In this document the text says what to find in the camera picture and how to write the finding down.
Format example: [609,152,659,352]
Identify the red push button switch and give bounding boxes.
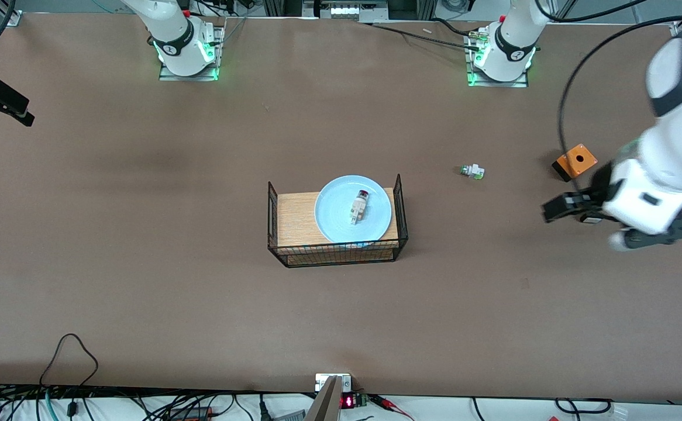
[349,189,371,226]

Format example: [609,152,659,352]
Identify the light blue round plate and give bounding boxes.
[314,175,393,244]

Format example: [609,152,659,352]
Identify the red clip test leads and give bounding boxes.
[370,395,415,421]

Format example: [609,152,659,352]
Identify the orange button enclosure box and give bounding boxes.
[552,143,598,182]

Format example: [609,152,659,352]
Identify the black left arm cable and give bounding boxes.
[535,0,682,196]

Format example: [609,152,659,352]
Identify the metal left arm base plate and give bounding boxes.
[466,32,530,88]

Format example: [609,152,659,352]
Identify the black coiled cable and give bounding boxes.
[554,398,614,417]

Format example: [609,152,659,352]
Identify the black cable on table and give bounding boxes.
[370,18,485,49]

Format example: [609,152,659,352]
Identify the black looped thin cable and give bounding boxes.
[39,333,99,387]

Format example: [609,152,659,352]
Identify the black wire rack wooden shelf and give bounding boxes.
[267,174,409,268]

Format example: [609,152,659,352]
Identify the silver camera mount bracket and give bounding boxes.
[305,373,353,421]

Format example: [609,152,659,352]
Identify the tangled black cable bundle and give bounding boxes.
[0,383,271,421]

